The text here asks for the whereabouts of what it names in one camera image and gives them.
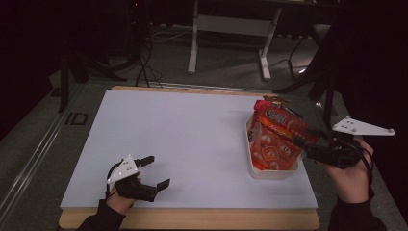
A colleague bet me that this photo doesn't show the chair with thin metal legs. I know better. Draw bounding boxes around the chair with thin metal legs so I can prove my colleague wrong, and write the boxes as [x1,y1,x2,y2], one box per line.
[287,22,333,81]

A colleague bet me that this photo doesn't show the black metal stand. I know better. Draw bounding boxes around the black metal stand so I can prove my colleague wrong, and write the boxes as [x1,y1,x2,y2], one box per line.
[57,47,129,114]

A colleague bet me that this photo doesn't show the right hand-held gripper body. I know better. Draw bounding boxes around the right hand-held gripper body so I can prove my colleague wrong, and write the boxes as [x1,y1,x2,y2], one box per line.
[304,115,396,170]

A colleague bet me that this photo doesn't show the wooden table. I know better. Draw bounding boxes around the wooden table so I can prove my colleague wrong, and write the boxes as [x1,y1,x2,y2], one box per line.
[58,85,321,231]

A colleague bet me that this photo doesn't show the black floor cables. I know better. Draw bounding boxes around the black floor cables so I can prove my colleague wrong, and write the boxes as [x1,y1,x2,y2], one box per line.
[134,30,164,89]

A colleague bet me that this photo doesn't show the black floor bracket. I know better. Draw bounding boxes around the black floor bracket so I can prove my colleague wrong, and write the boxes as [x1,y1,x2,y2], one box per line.
[64,111,89,127]

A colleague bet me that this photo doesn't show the white table mat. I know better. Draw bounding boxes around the white table mat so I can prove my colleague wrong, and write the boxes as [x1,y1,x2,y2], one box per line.
[59,89,319,210]

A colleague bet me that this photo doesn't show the white floor cable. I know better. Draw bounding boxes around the white floor cable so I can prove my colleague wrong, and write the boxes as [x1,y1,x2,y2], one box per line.
[149,29,193,45]

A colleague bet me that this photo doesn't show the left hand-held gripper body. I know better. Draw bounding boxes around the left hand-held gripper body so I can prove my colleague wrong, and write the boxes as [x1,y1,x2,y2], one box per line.
[105,153,161,203]

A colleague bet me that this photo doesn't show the white metal desk frame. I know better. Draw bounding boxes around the white metal desk frame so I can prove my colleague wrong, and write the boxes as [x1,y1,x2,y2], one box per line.
[187,0,283,82]

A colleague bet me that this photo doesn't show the person's left hand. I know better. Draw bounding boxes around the person's left hand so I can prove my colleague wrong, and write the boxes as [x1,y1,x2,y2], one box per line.
[105,188,139,216]

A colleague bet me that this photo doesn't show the orange snack bag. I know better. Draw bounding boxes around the orange snack bag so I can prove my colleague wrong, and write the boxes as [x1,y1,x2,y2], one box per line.
[248,99,321,171]

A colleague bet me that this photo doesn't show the white divided food container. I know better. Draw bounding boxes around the white divided food container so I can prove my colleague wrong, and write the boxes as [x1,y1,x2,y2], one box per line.
[244,117,305,181]

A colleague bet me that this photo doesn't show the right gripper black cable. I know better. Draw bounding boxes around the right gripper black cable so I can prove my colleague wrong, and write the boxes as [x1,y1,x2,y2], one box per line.
[347,138,377,196]

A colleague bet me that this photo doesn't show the person's right hand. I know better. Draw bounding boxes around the person's right hand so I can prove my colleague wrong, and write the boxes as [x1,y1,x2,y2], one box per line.
[321,138,375,205]

